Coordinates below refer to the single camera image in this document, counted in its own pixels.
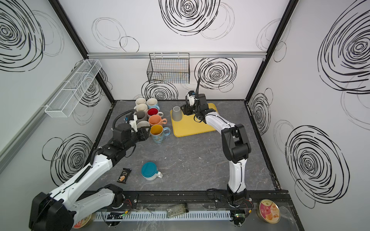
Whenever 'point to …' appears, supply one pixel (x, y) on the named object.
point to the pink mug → (140, 107)
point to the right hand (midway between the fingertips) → (182, 106)
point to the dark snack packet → (123, 176)
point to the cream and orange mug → (156, 119)
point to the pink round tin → (268, 211)
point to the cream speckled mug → (142, 123)
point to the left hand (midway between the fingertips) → (149, 128)
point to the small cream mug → (154, 111)
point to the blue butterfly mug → (158, 133)
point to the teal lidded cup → (149, 171)
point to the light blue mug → (152, 103)
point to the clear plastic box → (177, 210)
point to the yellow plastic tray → (187, 126)
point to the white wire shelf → (67, 97)
